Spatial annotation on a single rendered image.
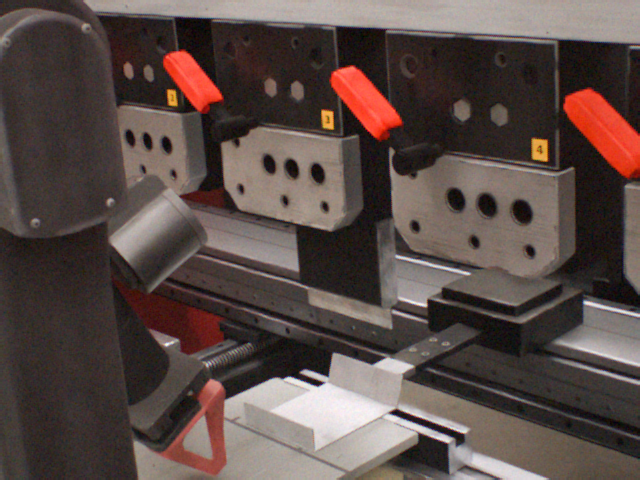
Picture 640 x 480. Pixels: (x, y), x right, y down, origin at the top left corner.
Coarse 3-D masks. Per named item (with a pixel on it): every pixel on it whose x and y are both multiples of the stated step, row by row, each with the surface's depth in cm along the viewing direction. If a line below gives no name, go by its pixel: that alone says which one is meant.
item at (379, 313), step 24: (312, 240) 101; (336, 240) 98; (360, 240) 96; (384, 240) 95; (312, 264) 101; (336, 264) 99; (360, 264) 97; (384, 264) 96; (312, 288) 103; (336, 288) 100; (360, 288) 98; (384, 288) 96; (336, 312) 102; (360, 312) 100; (384, 312) 98
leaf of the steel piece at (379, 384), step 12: (336, 360) 106; (348, 360) 105; (336, 372) 106; (348, 372) 105; (360, 372) 104; (372, 372) 103; (384, 372) 102; (336, 384) 106; (348, 384) 105; (360, 384) 104; (372, 384) 103; (384, 384) 102; (396, 384) 101; (372, 396) 103; (384, 396) 102; (396, 396) 101
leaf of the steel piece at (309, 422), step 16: (304, 400) 103; (320, 400) 103; (336, 400) 103; (352, 400) 102; (368, 400) 102; (256, 416) 98; (272, 416) 97; (288, 416) 100; (304, 416) 100; (320, 416) 100; (336, 416) 100; (352, 416) 99; (368, 416) 99; (272, 432) 97; (288, 432) 96; (304, 432) 94; (320, 432) 97; (336, 432) 97; (304, 448) 95; (320, 448) 94
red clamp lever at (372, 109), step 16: (336, 80) 83; (352, 80) 83; (368, 80) 83; (352, 96) 82; (368, 96) 82; (368, 112) 81; (384, 112) 82; (368, 128) 82; (384, 128) 81; (400, 128) 82; (400, 144) 81; (400, 160) 80; (416, 160) 80; (432, 160) 81
